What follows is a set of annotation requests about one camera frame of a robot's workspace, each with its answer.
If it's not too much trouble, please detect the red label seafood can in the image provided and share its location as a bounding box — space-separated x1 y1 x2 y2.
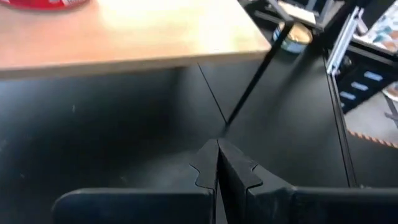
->
0 0 90 11

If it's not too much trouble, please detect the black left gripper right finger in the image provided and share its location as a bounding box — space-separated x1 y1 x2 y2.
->
218 139 398 224

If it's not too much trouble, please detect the aluminium frame post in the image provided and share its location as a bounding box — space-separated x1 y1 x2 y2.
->
326 6 365 76

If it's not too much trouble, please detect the blue label seafood can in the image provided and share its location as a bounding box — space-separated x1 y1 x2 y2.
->
272 21 313 55

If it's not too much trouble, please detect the colourful patterned cloth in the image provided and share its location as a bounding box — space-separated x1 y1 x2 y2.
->
353 0 398 54

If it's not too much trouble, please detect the orange striped floor tape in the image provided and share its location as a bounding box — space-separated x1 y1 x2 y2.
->
347 129 398 149

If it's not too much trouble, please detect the black cabinet with labels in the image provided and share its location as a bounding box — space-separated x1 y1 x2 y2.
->
337 49 398 113

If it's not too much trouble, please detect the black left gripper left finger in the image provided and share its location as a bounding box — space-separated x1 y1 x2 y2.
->
52 139 220 224

